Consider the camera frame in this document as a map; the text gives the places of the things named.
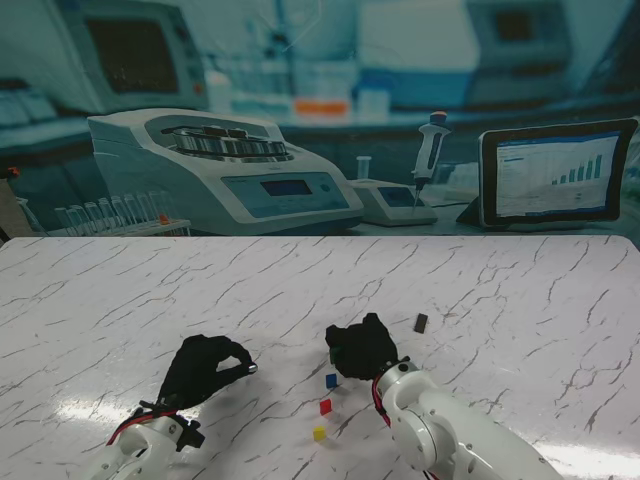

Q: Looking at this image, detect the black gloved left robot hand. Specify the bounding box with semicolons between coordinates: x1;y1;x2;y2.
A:
160;335;260;410

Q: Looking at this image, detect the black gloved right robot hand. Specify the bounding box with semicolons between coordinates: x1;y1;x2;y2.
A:
324;312;401;382

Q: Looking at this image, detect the beige board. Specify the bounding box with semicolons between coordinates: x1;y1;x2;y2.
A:
0;177;27;237

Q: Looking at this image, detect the printed laboratory backdrop banner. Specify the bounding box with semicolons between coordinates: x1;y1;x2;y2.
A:
0;0;640;237

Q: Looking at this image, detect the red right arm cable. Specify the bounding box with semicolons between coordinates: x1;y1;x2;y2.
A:
372;377;394;429

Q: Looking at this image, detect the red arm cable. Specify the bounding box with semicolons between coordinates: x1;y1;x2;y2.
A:
107;408;179;445
372;377;394;429

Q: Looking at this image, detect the black left wrist camera bracket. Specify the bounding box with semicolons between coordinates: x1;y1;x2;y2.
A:
174;419;207;452

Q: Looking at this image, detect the red left arm cable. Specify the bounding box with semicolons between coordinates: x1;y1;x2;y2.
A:
107;408;179;445

